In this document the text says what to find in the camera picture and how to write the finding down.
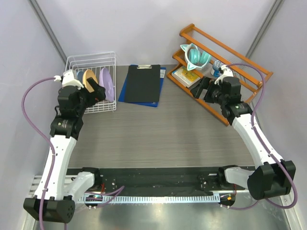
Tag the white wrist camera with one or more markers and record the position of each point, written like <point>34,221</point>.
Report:
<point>69,78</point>
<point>225,71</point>

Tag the purple plate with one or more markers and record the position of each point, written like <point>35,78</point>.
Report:
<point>105,80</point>

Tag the white slotted cable duct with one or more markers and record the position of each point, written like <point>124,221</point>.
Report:
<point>215,198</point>

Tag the blue plate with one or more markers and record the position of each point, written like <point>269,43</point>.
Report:
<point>80,76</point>

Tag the yellow white book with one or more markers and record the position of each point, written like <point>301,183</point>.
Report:
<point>185,77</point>

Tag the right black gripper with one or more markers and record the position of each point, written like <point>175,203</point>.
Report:
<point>204,84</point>

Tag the black clipboard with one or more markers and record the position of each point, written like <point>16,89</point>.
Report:
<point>143,84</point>

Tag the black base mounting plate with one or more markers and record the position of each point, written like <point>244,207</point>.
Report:
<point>161,182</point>

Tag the blue folder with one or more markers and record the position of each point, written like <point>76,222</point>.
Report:
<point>151,104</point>

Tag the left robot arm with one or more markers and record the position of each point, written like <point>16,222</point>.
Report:
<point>54,201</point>

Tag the blue white lidded jar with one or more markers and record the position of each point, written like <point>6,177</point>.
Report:
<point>215,68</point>

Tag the orange plate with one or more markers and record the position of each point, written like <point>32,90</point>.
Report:
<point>87,75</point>

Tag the white wire dish rack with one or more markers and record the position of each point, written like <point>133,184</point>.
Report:
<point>96,62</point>

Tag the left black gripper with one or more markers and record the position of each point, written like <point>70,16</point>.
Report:
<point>97,96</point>

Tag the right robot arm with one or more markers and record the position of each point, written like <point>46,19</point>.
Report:
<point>272,173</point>

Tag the teal cat-ear headphones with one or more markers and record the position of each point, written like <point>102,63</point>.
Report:
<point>195,58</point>

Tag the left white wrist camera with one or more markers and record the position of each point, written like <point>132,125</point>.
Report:
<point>69,78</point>

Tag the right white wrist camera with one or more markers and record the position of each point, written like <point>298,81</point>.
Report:
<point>225,71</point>

